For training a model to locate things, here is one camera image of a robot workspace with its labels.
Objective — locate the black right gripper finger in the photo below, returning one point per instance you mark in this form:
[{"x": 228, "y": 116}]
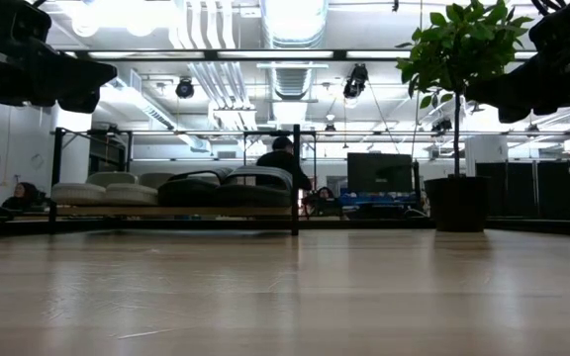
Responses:
[
  {"x": 507, "y": 91},
  {"x": 515, "y": 115}
]

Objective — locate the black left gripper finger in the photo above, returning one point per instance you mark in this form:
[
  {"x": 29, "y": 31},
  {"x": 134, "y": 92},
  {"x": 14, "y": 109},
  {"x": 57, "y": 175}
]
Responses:
[
  {"x": 77, "y": 76},
  {"x": 81, "y": 103}
]

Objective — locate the cream foam slide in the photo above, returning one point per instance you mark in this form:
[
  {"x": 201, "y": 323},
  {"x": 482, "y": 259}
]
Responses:
[
  {"x": 77, "y": 194},
  {"x": 131, "y": 195}
]

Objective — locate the dark green foam slide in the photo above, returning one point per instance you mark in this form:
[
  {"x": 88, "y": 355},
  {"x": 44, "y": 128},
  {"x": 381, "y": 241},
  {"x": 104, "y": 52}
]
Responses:
[
  {"x": 186, "y": 194},
  {"x": 253, "y": 195}
]

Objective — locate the black metal wood shelf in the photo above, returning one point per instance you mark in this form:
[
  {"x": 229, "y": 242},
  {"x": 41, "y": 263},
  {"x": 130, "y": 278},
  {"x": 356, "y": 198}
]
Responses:
[{"x": 166, "y": 211}]

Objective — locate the dark storage rack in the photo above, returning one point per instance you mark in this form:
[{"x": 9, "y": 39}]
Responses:
[{"x": 109, "y": 153}]

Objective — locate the green leafy tree plant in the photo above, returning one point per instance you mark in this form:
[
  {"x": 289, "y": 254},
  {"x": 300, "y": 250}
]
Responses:
[{"x": 463, "y": 49}]

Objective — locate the black partition screens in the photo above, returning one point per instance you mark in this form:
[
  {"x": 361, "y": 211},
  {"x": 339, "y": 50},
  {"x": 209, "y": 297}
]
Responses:
[{"x": 522, "y": 188}]

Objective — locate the black plant pot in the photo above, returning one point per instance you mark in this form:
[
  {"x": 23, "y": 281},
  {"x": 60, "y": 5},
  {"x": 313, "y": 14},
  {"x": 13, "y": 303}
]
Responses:
[{"x": 457, "y": 203}]

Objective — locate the person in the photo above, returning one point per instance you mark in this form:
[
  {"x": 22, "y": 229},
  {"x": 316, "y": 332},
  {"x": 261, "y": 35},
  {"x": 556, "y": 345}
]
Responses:
[
  {"x": 325, "y": 195},
  {"x": 20, "y": 195},
  {"x": 280, "y": 160}
]

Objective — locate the black computer monitor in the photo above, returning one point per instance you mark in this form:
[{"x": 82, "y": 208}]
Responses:
[{"x": 379, "y": 173}]

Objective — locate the blue bins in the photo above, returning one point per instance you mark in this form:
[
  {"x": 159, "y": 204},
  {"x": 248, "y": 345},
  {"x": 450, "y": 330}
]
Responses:
[{"x": 379, "y": 199}]

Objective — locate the distant thin metal frame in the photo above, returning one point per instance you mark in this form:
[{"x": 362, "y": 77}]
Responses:
[{"x": 389, "y": 132}]

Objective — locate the black station frame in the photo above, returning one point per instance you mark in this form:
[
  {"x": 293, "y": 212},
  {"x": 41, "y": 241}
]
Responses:
[{"x": 211, "y": 54}]

